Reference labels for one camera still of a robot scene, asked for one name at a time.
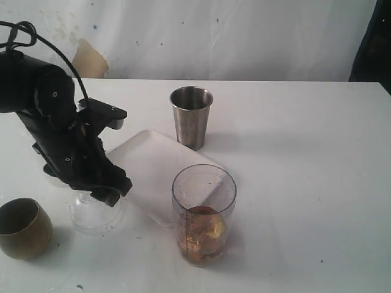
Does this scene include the clear plastic dome lid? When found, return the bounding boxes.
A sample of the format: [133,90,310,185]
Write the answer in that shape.
[69,190,123,235]

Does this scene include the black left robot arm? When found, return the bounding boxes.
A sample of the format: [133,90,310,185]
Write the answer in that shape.
[1,51,132,207]

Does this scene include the clear plastic shaker jar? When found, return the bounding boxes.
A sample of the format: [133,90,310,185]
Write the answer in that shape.
[172,164,237,267]

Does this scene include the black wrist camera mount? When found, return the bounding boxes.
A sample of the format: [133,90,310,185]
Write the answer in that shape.
[78,98,127,134]

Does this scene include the white rectangular tray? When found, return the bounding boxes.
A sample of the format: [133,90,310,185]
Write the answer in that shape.
[107,130,219,228]

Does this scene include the stainless steel cup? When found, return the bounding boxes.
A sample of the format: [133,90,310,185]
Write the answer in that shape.
[170,86,214,151]

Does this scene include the gold coins in jar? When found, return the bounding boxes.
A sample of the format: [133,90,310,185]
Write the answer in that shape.
[176,206,228,266]

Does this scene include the white backdrop sheet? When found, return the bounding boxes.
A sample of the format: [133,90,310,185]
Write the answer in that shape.
[1,1,376,81]

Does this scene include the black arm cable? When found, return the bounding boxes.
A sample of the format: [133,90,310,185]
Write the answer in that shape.
[0,20,91,107]

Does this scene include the brass gold cup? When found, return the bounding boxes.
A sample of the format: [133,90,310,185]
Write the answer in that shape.
[1,198,53,260]

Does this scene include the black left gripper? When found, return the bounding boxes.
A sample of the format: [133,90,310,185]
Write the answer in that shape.
[16,111,133,208]

